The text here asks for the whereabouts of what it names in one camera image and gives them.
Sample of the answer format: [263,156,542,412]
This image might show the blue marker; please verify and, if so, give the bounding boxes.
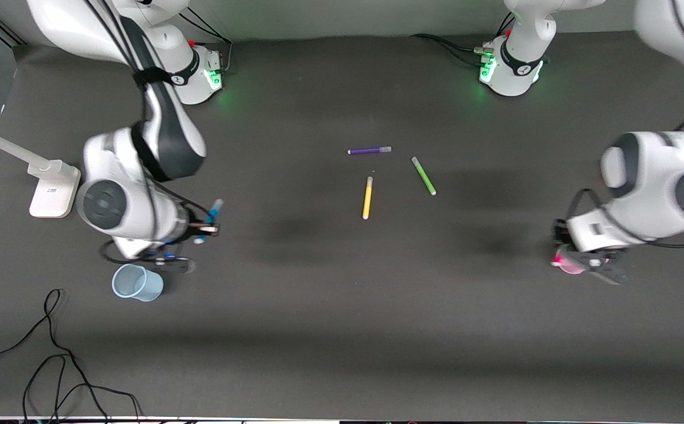
[194,198,224,244]

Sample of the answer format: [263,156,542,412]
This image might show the pink plastic cup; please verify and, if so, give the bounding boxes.
[556,247,589,276]

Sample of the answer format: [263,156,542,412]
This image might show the light blue plastic cup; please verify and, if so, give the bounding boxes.
[111,263,164,302]

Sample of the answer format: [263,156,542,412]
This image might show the white stand with base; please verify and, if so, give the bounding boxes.
[0,120,82,219]

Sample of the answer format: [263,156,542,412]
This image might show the green marker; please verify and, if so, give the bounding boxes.
[411,156,437,196]

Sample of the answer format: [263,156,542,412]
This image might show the left arm black hose cable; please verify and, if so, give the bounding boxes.
[564,0,684,248]

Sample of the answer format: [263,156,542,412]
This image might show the arm black hose cable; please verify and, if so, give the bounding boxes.
[82,0,213,236]
[564,0,684,248]

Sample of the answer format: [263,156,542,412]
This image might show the thin black loose cable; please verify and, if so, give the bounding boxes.
[0,288,143,422]

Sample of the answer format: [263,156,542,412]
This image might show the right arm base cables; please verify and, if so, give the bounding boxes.
[177,7,234,76]

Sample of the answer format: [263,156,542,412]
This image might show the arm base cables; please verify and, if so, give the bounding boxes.
[177,7,234,76]
[409,13,517,67]

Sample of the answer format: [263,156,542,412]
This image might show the right arm black hose cable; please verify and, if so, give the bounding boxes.
[82,0,213,236]

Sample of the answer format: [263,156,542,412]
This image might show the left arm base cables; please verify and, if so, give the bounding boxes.
[409,13,517,67]

